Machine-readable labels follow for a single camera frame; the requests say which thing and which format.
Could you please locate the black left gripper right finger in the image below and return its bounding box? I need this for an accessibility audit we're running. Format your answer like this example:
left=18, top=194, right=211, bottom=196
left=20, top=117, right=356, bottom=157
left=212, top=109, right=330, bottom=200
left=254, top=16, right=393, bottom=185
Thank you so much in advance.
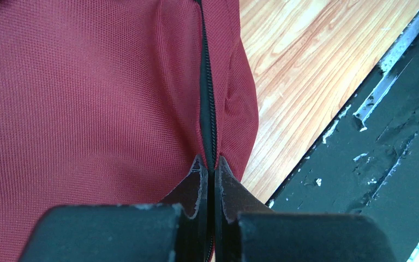
left=214, top=157, right=396, bottom=261

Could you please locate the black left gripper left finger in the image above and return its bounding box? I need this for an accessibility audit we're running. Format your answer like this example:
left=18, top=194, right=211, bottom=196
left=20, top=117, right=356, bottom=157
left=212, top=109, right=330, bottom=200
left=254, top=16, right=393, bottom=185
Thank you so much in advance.
left=19, top=156, right=210, bottom=261

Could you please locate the red backpack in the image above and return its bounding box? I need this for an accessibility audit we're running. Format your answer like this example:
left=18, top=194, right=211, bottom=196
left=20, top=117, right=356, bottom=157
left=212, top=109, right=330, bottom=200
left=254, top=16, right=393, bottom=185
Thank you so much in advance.
left=0, top=1, right=258, bottom=261

